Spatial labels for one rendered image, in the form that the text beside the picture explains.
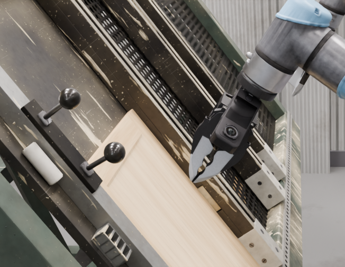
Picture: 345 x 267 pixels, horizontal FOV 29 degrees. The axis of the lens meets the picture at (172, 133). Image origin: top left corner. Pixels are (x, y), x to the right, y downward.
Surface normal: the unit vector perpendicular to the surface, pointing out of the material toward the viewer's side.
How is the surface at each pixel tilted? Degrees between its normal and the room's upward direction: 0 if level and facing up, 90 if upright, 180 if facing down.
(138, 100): 90
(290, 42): 88
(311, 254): 0
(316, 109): 90
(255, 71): 75
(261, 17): 90
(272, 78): 100
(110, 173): 56
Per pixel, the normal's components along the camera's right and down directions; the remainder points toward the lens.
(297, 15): -0.51, 0.07
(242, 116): 0.32, -0.51
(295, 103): -0.22, 0.33
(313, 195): -0.08, -0.95
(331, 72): -0.47, 0.34
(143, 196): 0.76, -0.55
